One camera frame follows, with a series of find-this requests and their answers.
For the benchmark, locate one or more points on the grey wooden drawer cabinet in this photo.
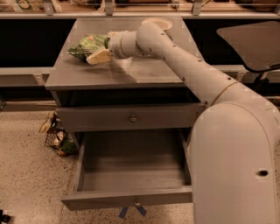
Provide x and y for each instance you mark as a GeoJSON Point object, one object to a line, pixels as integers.
{"type": "Point", "coordinates": [119, 82]}

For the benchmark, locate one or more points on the grey metal shelf rail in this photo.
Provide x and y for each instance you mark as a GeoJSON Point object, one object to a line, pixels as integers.
{"type": "Point", "coordinates": [258, 9]}

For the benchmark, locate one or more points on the wire basket with snacks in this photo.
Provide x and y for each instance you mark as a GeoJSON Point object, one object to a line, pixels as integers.
{"type": "Point", "coordinates": [56, 136]}

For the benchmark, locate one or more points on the black office chair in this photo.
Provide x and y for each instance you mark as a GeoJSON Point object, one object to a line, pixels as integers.
{"type": "Point", "coordinates": [258, 45]}

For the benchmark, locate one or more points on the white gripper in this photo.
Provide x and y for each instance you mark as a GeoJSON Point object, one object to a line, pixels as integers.
{"type": "Point", "coordinates": [115, 45]}

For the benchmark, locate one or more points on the white paper bowl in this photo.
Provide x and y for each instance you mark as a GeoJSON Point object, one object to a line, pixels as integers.
{"type": "Point", "coordinates": [163, 23]}

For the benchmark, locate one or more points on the green jalapeno chip bag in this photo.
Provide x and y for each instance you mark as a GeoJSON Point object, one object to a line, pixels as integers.
{"type": "Point", "coordinates": [91, 43]}

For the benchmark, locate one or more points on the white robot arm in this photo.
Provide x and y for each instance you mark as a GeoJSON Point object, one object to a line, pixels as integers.
{"type": "Point", "coordinates": [232, 143]}

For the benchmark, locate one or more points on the closed grey top drawer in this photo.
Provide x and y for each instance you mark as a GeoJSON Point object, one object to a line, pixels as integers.
{"type": "Point", "coordinates": [128, 117]}

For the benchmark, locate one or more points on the open grey middle drawer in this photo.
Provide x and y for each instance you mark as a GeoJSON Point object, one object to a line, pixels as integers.
{"type": "Point", "coordinates": [131, 168]}

